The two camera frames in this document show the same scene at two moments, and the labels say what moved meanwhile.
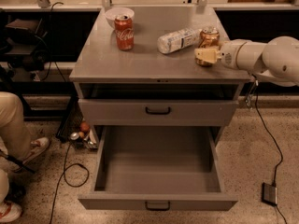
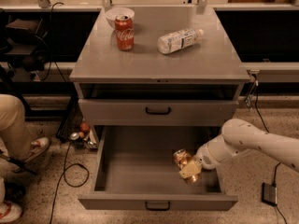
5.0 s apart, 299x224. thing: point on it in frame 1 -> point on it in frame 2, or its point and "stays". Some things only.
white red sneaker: x=37 y=146 stays
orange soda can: x=208 y=38 -> x=182 y=158
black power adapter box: x=269 y=194 stays
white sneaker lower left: x=9 y=211 stays
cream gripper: x=228 y=54 -> x=206 y=159
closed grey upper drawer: x=159 y=112 stays
